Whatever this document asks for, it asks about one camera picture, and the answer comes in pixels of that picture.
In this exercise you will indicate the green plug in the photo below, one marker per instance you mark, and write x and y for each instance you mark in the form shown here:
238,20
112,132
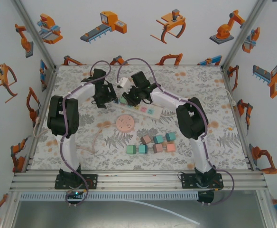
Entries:
123,99
130,149

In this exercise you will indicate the round pink socket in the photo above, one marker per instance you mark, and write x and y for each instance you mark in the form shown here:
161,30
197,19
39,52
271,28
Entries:
125,124

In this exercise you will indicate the white power strip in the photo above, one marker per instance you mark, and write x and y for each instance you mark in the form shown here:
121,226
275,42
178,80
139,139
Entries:
156,114

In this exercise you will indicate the mauve plug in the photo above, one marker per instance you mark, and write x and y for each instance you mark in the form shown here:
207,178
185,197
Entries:
145,139
157,148

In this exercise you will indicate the teal plug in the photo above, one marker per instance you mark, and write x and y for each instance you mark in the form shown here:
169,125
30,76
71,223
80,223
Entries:
158,139
170,136
142,149

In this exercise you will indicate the salmon pink plug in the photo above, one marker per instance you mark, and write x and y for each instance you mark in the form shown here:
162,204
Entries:
170,147

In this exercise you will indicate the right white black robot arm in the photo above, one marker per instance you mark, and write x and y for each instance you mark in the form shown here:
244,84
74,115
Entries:
200,154

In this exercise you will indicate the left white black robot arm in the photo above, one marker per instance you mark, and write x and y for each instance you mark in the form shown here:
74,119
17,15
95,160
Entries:
69,152

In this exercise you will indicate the floral table mat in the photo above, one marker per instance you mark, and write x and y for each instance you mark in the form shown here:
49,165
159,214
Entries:
129,162

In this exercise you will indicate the controller board with green light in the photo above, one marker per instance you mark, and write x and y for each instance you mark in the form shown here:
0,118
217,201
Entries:
75,194

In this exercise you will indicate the aluminium side rail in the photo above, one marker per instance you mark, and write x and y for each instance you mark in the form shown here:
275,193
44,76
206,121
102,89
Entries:
42,107
237,118

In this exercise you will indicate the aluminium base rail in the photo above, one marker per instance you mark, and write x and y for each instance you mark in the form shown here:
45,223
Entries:
138,180

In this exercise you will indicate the aluminium frame post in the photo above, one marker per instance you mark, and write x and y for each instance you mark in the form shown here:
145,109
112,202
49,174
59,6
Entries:
243,33
34,33

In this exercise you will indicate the aluminium frame leg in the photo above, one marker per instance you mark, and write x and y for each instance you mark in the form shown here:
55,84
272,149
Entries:
265,209
10,209

